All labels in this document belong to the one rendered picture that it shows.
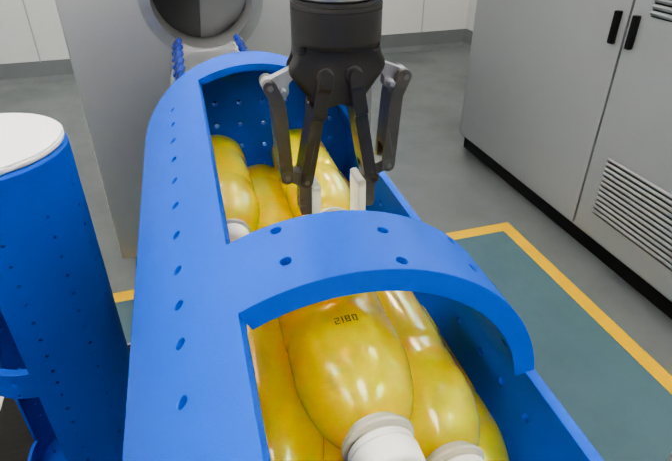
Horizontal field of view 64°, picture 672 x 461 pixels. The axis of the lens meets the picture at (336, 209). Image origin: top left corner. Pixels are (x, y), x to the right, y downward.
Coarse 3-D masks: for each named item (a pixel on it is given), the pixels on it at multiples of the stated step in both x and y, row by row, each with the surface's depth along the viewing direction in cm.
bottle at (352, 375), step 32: (288, 320) 34; (320, 320) 32; (352, 320) 32; (384, 320) 33; (288, 352) 34; (320, 352) 30; (352, 352) 30; (384, 352) 30; (320, 384) 30; (352, 384) 29; (384, 384) 29; (320, 416) 29; (352, 416) 28; (384, 416) 28
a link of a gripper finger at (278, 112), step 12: (264, 84) 44; (276, 96) 44; (276, 108) 45; (276, 120) 46; (276, 132) 46; (288, 132) 46; (276, 144) 47; (288, 144) 47; (276, 156) 49; (288, 156) 48; (288, 168) 48; (288, 180) 49
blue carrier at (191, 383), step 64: (256, 64) 62; (192, 128) 51; (256, 128) 72; (192, 192) 41; (384, 192) 63; (192, 256) 35; (256, 256) 31; (320, 256) 30; (384, 256) 31; (448, 256) 33; (192, 320) 30; (256, 320) 29; (448, 320) 50; (512, 320) 35; (128, 384) 35; (192, 384) 26; (256, 384) 25; (512, 384) 40; (128, 448) 29; (192, 448) 23; (256, 448) 22; (512, 448) 40; (576, 448) 33
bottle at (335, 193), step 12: (300, 132) 68; (324, 156) 63; (276, 168) 66; (324, 168) 59; (336, 168) 62; (324, 180) 57; (336, 180) 58; (288, 192) 60; (324, 192) 56; (336, 192) 56; (348, 192) 58; (288, 204) 61; (324, 204) 56; (336, 204) 56; (348, 204) 57
